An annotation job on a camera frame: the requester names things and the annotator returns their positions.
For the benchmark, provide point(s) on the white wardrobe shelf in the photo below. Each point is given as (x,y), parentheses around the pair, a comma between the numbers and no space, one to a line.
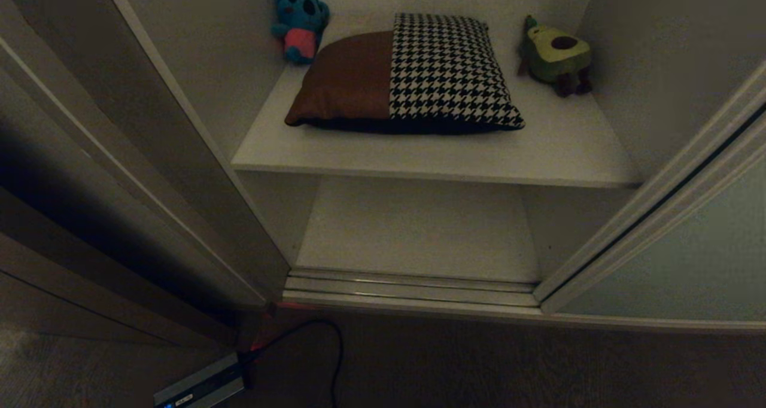
(556,151)

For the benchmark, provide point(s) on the white wardrobe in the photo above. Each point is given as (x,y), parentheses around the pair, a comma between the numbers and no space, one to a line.
(215,55)

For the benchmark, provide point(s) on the sliding wardrobe door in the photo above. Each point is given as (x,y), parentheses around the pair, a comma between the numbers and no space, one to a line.
(688,240)
(108,157)

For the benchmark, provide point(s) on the brown and houndstooth pillow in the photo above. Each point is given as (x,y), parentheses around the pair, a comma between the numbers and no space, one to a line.
(419,73)

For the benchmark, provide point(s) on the blue plush bear toy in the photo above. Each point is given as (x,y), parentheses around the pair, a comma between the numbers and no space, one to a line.
(299,22)

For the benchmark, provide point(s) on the green avocado plush toy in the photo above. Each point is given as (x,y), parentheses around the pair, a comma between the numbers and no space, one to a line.
(556,55)

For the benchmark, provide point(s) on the silver flat device box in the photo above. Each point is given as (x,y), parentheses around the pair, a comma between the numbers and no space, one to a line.
(200,387)

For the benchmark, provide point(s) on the wardrobe sliding track rail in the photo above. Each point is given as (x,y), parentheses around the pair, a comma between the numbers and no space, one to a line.
(407,289)

